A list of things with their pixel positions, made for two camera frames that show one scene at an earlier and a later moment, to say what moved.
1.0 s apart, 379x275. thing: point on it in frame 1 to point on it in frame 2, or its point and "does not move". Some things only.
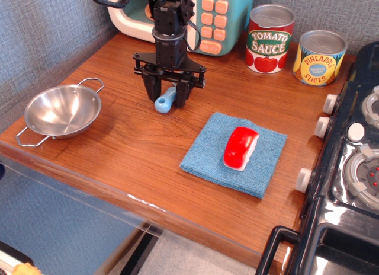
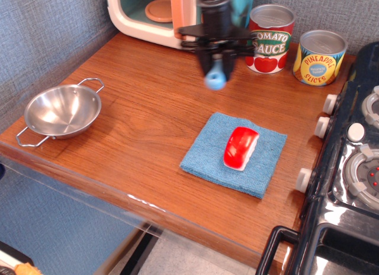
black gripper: [170, 58] to [216, 33]
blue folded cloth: [204, 157] does not move
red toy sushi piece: [239, 146] does not move
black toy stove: [340, 233] does not move
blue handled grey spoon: [163, 104] to [215, 78]
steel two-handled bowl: [62, 111] does not move
